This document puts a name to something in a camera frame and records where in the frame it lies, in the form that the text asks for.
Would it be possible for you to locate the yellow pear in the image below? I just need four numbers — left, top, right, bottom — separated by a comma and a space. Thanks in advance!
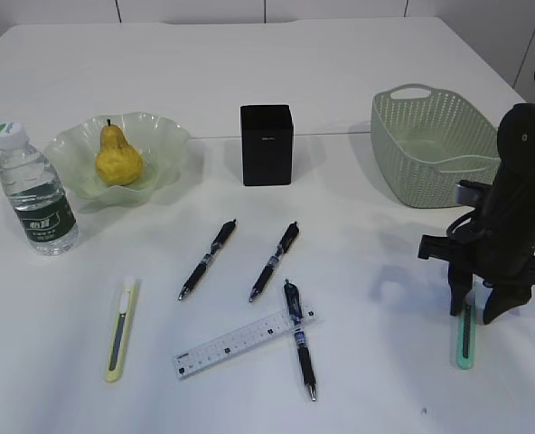
95, 118, 144, 186

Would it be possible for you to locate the clear plastic ruler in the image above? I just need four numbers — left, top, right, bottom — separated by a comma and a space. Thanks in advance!
173, 309, 296, 380

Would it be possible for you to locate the yellow utility knife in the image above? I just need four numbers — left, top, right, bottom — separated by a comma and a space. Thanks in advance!
104, 277, 140, 382

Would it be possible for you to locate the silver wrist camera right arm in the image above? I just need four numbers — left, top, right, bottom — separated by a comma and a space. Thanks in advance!
455, 180, 492, 208

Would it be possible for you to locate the green woven plastic basket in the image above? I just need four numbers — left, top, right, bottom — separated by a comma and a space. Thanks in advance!
371, 83, 500, 209

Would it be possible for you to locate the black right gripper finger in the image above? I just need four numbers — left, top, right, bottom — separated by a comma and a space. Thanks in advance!
447, 266, 474, 316
483, 280, 532, 325

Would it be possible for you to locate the black pen left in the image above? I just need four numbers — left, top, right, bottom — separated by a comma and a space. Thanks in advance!
178, 219, 237, 301

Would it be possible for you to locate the black pen on ruler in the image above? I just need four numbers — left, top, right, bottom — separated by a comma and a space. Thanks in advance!
284, 279, 317, 402

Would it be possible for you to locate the clear water bottle green label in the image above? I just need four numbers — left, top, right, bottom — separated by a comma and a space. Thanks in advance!
0, 122, 79, 256

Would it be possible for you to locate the green wavy glass plate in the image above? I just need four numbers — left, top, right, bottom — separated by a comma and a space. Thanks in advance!
44, 112, 191, 205

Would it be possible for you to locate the black square pen holder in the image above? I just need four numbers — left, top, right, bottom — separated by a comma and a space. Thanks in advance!
240, 105, 294, 186

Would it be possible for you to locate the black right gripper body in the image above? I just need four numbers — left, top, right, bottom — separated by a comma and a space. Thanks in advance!
418, 235, 535, 289

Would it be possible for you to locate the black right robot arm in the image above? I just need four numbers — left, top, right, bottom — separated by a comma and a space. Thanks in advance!
418, 103, 535, 324

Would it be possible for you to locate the black pen middle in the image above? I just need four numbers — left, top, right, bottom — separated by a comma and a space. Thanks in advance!
249, 222, 299, 303

